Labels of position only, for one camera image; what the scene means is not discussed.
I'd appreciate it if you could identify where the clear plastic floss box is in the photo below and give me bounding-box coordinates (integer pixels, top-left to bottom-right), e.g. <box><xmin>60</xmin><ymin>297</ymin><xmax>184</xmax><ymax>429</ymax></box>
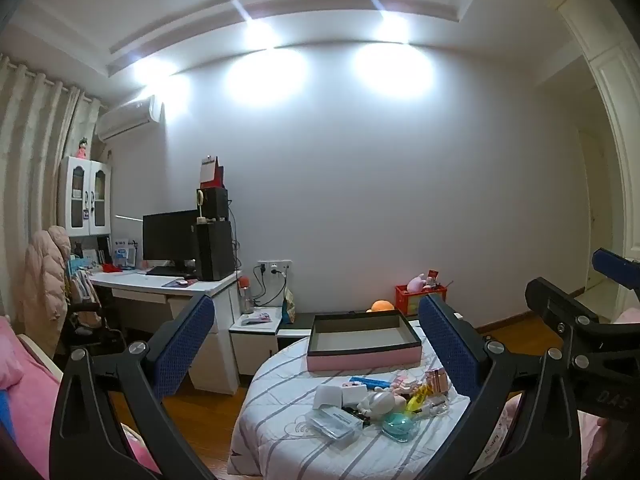
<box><xmin>306</xmin><ymin>405</ymin><xmax>362</xmax><ymax>450</ymax></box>

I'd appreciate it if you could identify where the black computer monitor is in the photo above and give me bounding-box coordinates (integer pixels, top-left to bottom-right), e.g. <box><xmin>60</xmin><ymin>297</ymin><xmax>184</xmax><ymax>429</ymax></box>
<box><xmin>142</xmin><ymin>209</ymin><xmax>198</xmax><ymax>277</ymax></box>

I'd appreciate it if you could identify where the white bedside cabinet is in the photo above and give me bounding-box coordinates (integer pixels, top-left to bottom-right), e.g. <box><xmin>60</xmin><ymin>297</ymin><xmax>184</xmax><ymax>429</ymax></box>
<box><xmin>229</xmin><ymin>306</ymin><xmax>287</xmax><ymax>376</ymax></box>

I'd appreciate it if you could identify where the large black speaker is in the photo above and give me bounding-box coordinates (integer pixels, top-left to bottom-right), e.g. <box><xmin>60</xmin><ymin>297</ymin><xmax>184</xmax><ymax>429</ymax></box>
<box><xmin>192</xmin><ymin>220</ymin><xmax>237</xmax><ymax>282</ymax></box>

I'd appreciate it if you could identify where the red plastic crate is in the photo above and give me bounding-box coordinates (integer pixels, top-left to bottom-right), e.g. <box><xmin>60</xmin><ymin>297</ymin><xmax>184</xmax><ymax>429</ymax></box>
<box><xmin>395</xmin><ymin>284</ymin><xmax>448</xmax><ymax>317</ymax></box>

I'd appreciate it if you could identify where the white cardboard box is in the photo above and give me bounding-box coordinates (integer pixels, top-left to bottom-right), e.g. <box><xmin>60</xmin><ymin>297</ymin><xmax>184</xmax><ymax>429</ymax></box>
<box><xmin>312</xmin><ymin>385</ymin><xmax>346</xmax><ymax>411</ymax></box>

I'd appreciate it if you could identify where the white door frame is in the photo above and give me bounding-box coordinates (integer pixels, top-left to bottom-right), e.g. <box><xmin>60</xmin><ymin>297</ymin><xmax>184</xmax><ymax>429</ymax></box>
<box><xmin>555</xmin><ymin>0</ymin><xmax>640</xmax><ymax>311</ymax></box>

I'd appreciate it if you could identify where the white glass door cabinet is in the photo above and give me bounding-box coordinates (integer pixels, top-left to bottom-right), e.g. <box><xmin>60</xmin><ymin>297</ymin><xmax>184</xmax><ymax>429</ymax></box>
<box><xmin>57</xmin><ymin>156</ymin><xmax>113</xmax><ymax>238</ymax></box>

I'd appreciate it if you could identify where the yellow small box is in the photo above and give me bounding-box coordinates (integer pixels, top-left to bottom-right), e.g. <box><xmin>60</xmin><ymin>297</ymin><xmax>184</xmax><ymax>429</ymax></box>
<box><xmin>406</xmin><ymin>384</ymin><xmax>431</xmax><ymax>412</ymax></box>

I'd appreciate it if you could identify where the red desk calendar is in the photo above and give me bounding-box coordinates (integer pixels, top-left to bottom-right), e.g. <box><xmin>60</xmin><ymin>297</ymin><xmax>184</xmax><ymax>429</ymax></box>
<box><xmin>200</xmin><ymin>156</ymin><xmax>226</xmax><ymax>190</ymax></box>

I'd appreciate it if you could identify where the light blue patterned bag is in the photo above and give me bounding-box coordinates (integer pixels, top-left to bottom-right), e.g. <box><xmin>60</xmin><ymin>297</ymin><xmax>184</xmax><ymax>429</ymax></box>
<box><xmin>67</xmin><ymin>255</ymin><xmax>93</xmax><ymax>306</ymax></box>

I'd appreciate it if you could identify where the white air conditioner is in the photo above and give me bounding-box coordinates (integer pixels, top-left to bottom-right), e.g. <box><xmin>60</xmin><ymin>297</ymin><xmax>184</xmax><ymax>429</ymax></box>
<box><xmin>96</xmin><ymin>96</ymin><xmax>166</xmax><ymax>142</ymax></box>

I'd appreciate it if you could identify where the white door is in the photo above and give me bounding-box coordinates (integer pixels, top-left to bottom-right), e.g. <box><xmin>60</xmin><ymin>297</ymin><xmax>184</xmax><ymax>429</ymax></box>
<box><xmin>577</xmin><ymin>125</ymin><xmax>616</xmax><ymax>301</ymax></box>

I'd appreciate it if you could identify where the white desk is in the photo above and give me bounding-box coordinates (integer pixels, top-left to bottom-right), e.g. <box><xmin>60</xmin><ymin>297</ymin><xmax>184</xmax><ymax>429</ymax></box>
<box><xmin>87</xmin><ymin>270</ymin><xmax>243</xmax><ymax>393</ymax></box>

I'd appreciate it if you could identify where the pink black storage box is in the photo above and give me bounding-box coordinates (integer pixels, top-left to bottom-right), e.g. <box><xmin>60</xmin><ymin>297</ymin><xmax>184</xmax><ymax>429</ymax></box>
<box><xmin>306</xmin><ymin>310</ymin><xmax>423</xmax><ymax>373</ymax></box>

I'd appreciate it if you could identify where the white astronaut toy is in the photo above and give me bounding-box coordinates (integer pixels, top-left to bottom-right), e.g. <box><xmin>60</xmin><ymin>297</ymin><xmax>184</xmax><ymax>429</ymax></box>
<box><xmin>360</xmin><ymin>390</ymin><xmax>407</xmax><ymax>418</ymax></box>

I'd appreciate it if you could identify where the black chair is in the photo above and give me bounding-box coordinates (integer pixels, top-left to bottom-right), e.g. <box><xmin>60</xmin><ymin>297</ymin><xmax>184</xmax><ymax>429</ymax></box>
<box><xmin>62</xmin><ymin>300</ymin><xmax>126</xmax><ymax>361</ymax></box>

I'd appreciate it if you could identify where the rose gold jar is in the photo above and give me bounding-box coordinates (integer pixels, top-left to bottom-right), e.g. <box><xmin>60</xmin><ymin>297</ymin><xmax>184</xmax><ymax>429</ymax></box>
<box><xmin>425</xmin><ymin>369</ymin><xmax>451</xmax><ymax>396</ymax></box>

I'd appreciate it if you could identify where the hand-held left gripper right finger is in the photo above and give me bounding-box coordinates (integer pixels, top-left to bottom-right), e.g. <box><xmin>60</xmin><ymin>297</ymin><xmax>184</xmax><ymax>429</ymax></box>
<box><xmin>418</xmin><ymin>293</ymin><xmax>585</xmax><ymax>480</ymax></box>

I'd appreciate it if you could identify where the blue pen case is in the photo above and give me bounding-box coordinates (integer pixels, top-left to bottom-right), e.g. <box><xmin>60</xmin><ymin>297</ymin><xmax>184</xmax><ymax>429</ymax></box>
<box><xmin>349</xmin><ymin>375</ymin><xmax>393</xmax><ymax>391</ymax></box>

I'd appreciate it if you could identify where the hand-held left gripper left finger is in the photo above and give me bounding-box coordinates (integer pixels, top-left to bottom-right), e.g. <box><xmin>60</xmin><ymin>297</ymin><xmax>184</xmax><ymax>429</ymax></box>
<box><xmin>49</xmin><ymin>292</ymin><xmax>217</xmax><ymax>480</ymax></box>

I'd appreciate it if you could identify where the white pink small box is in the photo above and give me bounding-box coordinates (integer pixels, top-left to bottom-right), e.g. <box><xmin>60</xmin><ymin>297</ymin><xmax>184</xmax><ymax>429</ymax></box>
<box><xmin>341</xmin><ymin>382</ymin><xmax>368</xmax><ymax>408</ymax></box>

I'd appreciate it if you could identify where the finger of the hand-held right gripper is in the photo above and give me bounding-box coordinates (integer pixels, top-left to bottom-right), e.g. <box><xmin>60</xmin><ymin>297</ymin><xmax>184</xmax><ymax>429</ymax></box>
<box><xmin>524</xmin><ymin>276</ymin><xmax>640</xmax><ymax>369</ymax></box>
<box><xmin>591</xmin><ymin>247</ymin><xmax>640</xmax><ymax>291</ymax></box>

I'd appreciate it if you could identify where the white striped table cloth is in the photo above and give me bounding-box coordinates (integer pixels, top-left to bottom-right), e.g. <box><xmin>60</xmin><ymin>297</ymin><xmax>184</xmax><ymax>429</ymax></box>
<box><xmin>227</xmin><ymin>332</ymin><xmax>481</xmax><ymax>480</ymax></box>

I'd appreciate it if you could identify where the small black speaker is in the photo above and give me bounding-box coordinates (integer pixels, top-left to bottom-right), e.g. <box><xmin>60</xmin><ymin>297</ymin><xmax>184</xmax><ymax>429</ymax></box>
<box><xmin>201</xmin><ymin>187</ymin><xmax>230</xmax><ymax>222</ymax></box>

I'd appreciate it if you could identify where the white bed frame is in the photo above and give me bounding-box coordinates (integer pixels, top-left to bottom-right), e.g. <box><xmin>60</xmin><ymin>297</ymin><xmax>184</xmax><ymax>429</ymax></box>
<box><xmin>15</xmin><ymin>335</ymin><xmax>66</xmax><ymax>391</ymax></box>

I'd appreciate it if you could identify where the teal round case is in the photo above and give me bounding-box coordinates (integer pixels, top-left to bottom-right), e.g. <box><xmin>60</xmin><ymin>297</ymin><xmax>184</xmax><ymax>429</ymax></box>
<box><xmin>382</xmin><ymin>411</ymin><xmax>420</xmax><ymax>443</ymax></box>

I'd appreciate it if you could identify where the pink blanket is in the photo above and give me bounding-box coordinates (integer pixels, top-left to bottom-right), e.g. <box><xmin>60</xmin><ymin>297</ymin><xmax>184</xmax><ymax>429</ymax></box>
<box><xmin>0</xmin><ymin>315</ymin><xmax>161</xmax><ymax>480</ymax></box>

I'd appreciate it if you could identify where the beige curtain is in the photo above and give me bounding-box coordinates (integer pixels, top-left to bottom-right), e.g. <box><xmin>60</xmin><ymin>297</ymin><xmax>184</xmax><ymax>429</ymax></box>
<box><xmin>0</xmin><ymin>55</ymin><xmax>106</xmax><ymax>321</ymax></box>

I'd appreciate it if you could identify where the pink down jacket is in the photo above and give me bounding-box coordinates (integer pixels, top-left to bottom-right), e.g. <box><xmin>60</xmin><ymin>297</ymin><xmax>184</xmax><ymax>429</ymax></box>
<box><xmin>22</xmin><ymin>225</ymin><xmax>73</xmax><ymax>346</ymax></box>

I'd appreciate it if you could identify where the blue white packet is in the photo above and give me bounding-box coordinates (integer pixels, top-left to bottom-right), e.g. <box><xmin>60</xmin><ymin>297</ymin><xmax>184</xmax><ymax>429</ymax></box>
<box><xmin>112</xmin><ymin>237</ymin><xmax>137</xmax><ymax>268</ymax></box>

